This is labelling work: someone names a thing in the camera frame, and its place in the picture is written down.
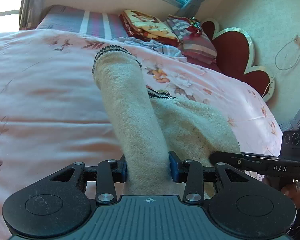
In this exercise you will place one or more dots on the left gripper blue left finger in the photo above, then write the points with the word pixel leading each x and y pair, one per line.
pixel 109 172

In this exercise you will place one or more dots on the right hand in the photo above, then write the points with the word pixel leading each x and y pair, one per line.
pixel 292 191

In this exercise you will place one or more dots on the left grey curtain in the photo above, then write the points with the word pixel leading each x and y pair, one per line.
pixel 30 14

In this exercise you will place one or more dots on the striped cream knit sweater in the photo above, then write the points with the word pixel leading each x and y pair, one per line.
pixel 150 124

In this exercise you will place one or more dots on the pink floral bedsheet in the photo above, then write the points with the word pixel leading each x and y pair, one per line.
pixel 52 115

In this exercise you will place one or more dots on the striped grey pink mattress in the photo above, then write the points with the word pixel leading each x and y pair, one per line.
pixel 107 26

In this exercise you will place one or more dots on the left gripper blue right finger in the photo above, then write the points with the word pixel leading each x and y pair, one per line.
pixel 189 172

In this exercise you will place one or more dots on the crumpled light blue cloth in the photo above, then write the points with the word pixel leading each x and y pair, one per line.
pixel 167 50

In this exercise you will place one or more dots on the yellow red folded blanket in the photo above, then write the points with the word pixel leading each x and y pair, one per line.
pixel 147 27

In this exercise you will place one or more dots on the striped pink grey pillow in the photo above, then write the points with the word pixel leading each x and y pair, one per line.
pixel 199 48

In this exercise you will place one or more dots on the red white heart headboard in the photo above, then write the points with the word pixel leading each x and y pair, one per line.
pixel 236 56

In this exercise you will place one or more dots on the red ribbon bow decoration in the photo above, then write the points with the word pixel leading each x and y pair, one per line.
pixel 193 27

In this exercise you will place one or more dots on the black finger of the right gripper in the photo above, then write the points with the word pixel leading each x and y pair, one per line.
pixel 262 164

